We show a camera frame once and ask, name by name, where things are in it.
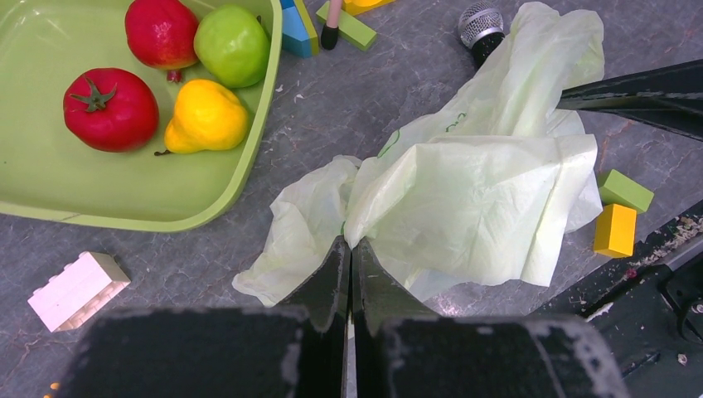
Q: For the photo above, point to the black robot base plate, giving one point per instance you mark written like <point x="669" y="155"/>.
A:
<point x="648" y="309"/>

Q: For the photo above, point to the white toy brick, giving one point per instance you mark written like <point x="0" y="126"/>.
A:
<point x="69" y="299"/>

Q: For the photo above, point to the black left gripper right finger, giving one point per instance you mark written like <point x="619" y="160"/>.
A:
<point x="405" y="349"/>

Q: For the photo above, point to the microphone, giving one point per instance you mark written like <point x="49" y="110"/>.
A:
<point x="481" y="30"/>

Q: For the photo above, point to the light green wooden block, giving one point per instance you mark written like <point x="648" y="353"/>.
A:
<point x="616" y="188"/>

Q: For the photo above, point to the blue green toy block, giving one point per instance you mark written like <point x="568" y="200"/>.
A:
<point x="300" y="37"/>

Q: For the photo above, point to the pink tripod stand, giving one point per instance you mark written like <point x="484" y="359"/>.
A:
<point x="330" y="31"/>

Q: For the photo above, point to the green fake apple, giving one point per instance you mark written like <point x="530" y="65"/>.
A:
<point x="233" y="46"/>

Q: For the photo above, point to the yellow wooden block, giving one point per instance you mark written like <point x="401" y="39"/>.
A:
<point x="615" y="231"/>

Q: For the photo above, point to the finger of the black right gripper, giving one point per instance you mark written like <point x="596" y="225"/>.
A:
<point x="667" y="98"/>

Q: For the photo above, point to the pale green plastic bag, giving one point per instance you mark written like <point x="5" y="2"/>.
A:
<point x="481" y="191"/>

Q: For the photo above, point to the red fake pomegranate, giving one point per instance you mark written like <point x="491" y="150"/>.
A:
<point x="160" y="34"/>

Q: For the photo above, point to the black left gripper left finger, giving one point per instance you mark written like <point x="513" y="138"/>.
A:
<point x="296" y="348"/>

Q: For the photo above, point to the yellow arch block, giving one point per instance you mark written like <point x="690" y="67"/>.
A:
<point x="357" y="7"/>

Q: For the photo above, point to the long green block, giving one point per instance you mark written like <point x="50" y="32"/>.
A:
<point x="350" y="28"/>

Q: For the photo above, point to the red fake tomato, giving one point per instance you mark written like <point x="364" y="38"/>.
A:
<point x="111" y="110"/>

